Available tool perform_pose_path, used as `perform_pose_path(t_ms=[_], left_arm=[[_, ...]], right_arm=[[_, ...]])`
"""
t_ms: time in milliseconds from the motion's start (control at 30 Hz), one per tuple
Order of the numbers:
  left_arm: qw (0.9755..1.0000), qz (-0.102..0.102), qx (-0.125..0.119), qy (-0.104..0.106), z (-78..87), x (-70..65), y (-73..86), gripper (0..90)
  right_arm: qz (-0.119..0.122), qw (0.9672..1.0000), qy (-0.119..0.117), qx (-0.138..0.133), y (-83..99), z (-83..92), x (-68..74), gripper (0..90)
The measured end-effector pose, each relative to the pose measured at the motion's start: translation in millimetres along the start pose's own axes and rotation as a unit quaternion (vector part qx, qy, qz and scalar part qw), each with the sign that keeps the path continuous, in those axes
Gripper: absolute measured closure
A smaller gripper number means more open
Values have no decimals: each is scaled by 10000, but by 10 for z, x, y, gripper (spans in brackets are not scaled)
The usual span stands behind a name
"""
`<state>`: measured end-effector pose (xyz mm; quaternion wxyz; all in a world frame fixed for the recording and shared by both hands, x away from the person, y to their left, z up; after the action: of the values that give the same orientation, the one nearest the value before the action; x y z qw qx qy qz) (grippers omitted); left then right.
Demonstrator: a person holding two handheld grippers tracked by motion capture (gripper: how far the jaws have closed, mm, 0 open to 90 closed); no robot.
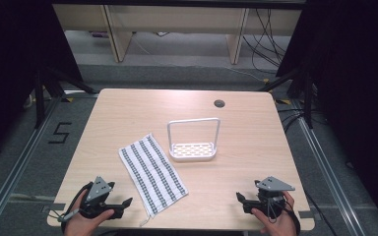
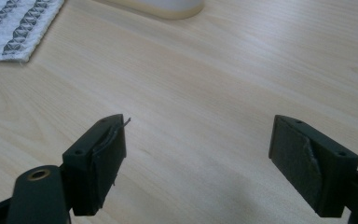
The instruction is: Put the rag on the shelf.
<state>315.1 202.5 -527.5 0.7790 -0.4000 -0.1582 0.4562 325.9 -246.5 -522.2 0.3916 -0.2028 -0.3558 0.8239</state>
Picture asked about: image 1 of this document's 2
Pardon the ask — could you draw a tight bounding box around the black metal stand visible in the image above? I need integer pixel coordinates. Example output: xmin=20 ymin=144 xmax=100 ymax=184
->
xmin=33 ymin=64 xmax=100 ymax=130
xmin=258 ymin=67 xmax=315 ymax=130

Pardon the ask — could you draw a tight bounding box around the person's left hand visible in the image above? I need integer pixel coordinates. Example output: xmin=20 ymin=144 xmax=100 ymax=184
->
xmin=63 ymin=190 xmax=116 ymax=236

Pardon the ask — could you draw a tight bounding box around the bundle of black floor cables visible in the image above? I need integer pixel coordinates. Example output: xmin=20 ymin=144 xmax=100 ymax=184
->
xmin=241 ymin=8 xmax=293 ymax=75

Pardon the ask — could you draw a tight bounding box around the black curtain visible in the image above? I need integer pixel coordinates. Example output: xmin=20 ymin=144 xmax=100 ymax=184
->
xmin=0 ymin=0 xmax=84 ymax=165
xmin=275 ymin=0 xmax=378 ymax=227

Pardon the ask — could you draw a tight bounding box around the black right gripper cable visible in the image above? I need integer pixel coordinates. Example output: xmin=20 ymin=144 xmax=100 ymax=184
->
xmin=284 ymin=196 xmax=302 ymax=236

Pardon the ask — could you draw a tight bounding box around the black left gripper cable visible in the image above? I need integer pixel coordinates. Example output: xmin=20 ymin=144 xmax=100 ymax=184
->
xmin=59 ymin=181 xmax=95 ymax=234

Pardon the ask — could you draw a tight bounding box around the person's right hand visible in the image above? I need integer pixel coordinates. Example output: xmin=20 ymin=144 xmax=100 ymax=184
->
xmin=250 ymin=191 xmax=298 ymax=236

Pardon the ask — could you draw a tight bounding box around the light wooden desk frame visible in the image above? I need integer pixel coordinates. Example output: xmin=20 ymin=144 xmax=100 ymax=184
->
xmin=52 ymin=3 xmax=303 ymax=65

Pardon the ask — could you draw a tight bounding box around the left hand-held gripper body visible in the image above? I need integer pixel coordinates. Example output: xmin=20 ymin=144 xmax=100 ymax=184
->
xmin=79 ymin=176 xmax=126 ymax=220

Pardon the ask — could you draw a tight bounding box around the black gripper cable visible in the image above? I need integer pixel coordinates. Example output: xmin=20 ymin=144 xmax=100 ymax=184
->
xmin=284 ymin=196 xmax=302 ymax=236
xmin=59 ymin=181 xmax=95 ymax=234

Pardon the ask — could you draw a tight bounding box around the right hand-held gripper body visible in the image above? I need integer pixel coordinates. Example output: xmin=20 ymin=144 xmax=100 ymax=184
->
xmin=242 ymin=175 xmax=296 ymax=220

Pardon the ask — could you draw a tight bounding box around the white rack with handle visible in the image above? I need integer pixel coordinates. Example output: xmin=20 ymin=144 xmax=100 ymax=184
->
xmin=166 ymin=117 xmax=221 ymax=162

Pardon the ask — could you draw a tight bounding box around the striped white dish cloth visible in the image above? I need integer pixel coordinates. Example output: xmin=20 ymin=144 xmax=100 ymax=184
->
xmin=117 ymin=132 xmax=190 ymax=228

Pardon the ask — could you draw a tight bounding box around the aluminium floor rail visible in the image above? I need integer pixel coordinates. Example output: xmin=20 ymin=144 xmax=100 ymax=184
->
xmin=291 ymin=99 xmax=367 ymax=236
xmin=0 ymin=92 xmax=63 ymax=236

